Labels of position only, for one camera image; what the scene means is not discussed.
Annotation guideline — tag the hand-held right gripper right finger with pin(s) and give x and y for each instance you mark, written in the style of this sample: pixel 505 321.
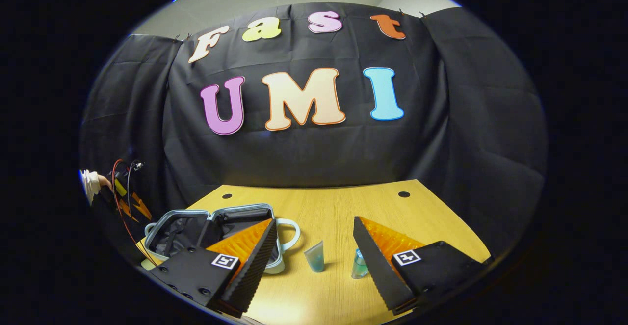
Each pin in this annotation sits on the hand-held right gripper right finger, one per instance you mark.
pixel 375 266

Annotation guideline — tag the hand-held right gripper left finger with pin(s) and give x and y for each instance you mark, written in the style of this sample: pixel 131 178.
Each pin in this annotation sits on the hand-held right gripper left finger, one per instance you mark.
pixel 257 266

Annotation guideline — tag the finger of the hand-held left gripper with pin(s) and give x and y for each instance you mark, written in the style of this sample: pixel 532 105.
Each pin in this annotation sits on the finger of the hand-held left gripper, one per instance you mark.
pixel 125 208
pixel 141 208

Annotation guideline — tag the small clear skin care bottle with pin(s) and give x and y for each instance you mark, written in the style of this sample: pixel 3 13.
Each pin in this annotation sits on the small clear skin care bottle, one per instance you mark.
pixel 359 266

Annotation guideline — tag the teal skin care tube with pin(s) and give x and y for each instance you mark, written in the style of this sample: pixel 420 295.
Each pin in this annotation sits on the teal skin care tube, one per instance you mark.
pixel 315 258

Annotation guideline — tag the black backdrop cloth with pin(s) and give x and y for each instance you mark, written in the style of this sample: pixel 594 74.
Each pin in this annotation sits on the black backdrop cloth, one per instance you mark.
pixel 304 153

